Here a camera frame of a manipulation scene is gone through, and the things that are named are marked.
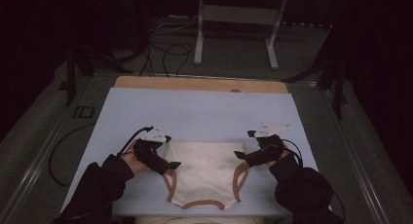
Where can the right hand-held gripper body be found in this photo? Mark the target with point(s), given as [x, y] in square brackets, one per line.
[266, 149]

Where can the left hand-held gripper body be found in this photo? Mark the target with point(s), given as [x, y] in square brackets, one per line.
[149, 154]

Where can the cream baby bodysuit brown trim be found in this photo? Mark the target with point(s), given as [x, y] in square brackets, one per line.
[206, 172]

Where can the person's right hand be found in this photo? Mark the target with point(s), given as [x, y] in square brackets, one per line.
[283, 157]

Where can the person's left hand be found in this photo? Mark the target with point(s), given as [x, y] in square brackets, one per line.
[131, 160]

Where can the light blue mat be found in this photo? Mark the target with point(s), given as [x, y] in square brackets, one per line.
[195, 113]

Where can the black stand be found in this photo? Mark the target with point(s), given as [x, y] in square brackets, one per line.
[337, 74]
[71, 74]

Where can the white metal stand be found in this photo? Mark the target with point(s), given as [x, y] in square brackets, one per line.
[238, 14]

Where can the black floor bracket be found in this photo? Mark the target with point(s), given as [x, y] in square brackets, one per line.
[83, 112]

